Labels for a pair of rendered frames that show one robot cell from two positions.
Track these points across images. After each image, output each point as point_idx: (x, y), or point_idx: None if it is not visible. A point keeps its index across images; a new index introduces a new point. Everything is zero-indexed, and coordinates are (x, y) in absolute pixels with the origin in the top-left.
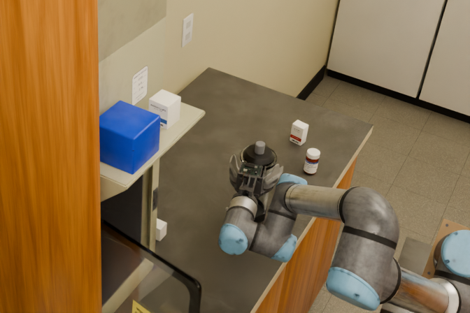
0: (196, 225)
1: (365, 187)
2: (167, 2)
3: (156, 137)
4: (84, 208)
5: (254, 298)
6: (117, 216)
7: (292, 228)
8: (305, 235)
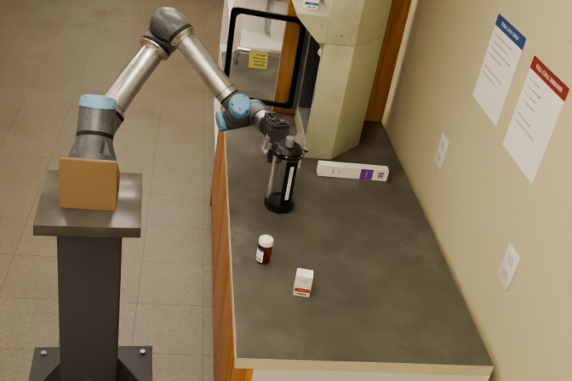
0: (306, 186)
1: (181, 21)
2: (508, 185)
3: None
4: None
5: (229, 157)
6: None
7: (224, 113)
8: None
